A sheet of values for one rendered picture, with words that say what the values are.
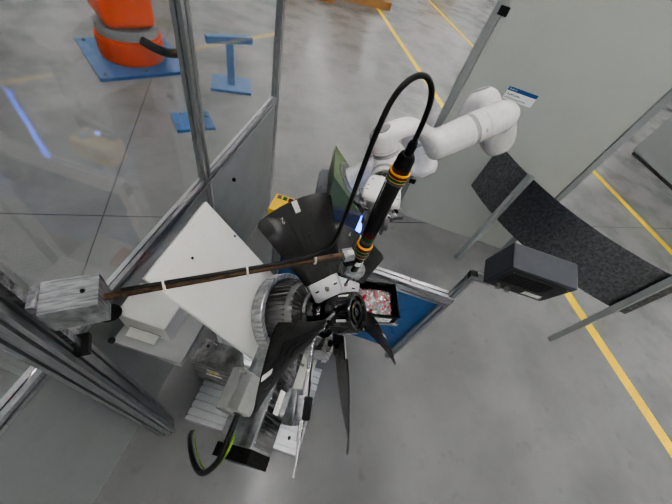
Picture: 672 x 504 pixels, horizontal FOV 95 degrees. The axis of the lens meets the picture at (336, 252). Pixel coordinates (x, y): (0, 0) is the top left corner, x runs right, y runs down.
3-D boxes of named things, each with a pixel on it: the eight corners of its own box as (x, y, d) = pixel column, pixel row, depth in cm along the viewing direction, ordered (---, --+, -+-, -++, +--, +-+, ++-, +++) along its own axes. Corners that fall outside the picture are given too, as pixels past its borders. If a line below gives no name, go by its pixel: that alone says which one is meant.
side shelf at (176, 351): (114, 344, 105) (111, 341, 103) (175, 263, 128) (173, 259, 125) (181, 367, 105) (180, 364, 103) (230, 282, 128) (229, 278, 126)
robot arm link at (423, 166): (380, 153, 153) (428, 132, 143) (393, 188, 156) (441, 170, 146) (375, 154, 142) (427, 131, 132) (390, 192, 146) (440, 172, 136)
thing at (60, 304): (48, 334, 59) (22, 315, 52) (52, 302, 62) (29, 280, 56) (112, 321, 63) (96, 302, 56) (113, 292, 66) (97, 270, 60)
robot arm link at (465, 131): (483, 92, 79) (374, 138, 78) (480, 149, 90) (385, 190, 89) (462, 84, 85) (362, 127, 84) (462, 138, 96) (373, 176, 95)
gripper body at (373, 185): (396, 198, 87) (391, 225, 80) (362, 186, 87) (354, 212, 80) (407, 177, 81) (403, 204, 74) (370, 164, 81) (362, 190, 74)
